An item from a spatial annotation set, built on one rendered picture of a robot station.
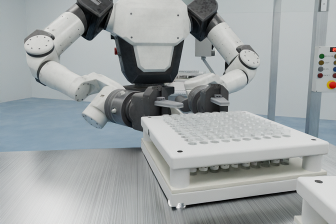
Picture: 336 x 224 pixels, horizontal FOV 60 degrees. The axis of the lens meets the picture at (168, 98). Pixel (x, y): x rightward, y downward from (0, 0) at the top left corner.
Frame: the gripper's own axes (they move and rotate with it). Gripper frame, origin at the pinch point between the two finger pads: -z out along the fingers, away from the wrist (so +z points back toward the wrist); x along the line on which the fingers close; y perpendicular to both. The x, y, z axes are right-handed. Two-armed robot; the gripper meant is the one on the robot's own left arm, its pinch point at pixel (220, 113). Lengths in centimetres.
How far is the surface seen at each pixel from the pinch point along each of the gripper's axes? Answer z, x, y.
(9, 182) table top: -16.0, 6.9, 38.9
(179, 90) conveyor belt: 126, 12, -10
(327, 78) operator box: 92, 1, -90
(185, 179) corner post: -26.0, 3.1, 12.5
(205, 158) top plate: -26.0, 0.4, 9.9
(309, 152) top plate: -23.8, 0.9, -6.2
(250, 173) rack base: -22.6, 4.2, 2.0
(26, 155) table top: -3.2, 6.9, 40.8
